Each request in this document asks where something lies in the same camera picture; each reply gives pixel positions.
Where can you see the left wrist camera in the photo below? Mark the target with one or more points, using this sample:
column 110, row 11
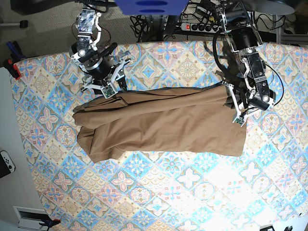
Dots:
column 239, row 120

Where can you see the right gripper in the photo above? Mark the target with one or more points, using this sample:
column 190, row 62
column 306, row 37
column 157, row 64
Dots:
column 103, row 72

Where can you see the orange black clamp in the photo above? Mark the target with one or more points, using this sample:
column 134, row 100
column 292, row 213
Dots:
column 49, row 223

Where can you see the brown t-shirt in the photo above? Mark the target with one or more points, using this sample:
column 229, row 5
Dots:
column 161, row 120

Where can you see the patterned tile tablecloth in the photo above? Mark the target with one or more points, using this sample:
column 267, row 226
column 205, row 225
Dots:
column 165, row 191

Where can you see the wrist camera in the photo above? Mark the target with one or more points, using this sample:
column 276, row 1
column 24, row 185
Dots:
column 239, row 120
column 108, row 91

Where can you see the white wall vent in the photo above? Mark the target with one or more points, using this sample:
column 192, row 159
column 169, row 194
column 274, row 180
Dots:
column 30, row 218

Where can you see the white power strip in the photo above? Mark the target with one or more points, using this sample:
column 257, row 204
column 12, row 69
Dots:
column 200, row 28

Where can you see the blue clamp handle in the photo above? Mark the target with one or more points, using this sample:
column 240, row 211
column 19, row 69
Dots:
column 16, row 52

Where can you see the red black clamp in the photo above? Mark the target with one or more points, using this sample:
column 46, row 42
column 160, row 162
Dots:
column 12, row 68

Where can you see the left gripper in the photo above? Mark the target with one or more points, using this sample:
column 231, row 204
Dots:
column 236, row 99

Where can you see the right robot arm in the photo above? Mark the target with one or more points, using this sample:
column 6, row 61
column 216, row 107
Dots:
column 89, row 34

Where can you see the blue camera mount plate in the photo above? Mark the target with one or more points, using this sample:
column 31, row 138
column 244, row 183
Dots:
column 151, row 7

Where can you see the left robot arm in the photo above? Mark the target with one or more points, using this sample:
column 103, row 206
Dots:
column 250, row 92

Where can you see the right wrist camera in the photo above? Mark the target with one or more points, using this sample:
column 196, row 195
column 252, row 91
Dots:
column 108, row 91

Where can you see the white game controller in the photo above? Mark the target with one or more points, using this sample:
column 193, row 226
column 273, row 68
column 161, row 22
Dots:
column 8, row 161

